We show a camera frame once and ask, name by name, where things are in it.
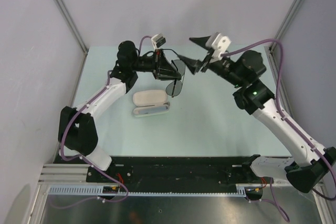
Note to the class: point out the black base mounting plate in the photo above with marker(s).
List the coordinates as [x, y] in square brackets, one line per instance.
[182, 186]

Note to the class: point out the right rear aluminium post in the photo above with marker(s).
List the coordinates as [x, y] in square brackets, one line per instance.
[289, 18]

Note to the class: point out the aluminium front frame rail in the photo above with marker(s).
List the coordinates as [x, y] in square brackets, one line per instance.
[132, 174]

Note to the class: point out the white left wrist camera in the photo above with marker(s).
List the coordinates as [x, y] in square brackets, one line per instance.
[158, 40]

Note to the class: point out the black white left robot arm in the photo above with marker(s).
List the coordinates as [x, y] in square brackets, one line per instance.
[77, 126]

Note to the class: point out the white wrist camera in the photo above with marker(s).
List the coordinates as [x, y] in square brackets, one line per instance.
[219, 43]
[158, 40]

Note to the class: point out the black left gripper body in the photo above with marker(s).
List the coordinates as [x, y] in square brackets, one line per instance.
[149, 64]

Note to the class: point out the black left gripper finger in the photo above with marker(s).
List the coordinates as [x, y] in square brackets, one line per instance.
[164, 65]
[168, 76]

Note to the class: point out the black gold aviator sunglasses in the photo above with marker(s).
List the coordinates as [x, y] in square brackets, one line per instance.
[175, 87]

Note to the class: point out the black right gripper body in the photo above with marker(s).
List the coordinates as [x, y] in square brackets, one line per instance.
[224, 68]

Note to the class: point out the left rear aluminium post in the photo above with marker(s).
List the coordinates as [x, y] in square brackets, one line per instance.
[60, 4]

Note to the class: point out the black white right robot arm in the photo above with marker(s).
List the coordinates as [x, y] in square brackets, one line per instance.
[310, 161]

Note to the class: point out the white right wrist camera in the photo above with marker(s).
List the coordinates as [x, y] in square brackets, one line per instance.
[219, 43]

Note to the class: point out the blue square cleaning cloth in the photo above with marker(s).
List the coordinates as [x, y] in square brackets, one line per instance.
[153, 109]

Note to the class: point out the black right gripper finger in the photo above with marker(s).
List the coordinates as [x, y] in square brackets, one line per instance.
[201, 41]
[193, 65]

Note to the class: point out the pale green glasses case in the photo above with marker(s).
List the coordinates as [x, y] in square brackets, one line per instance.
[149, 98]

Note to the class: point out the aluminium post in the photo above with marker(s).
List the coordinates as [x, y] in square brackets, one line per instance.
[289, 18]
[60, 4]

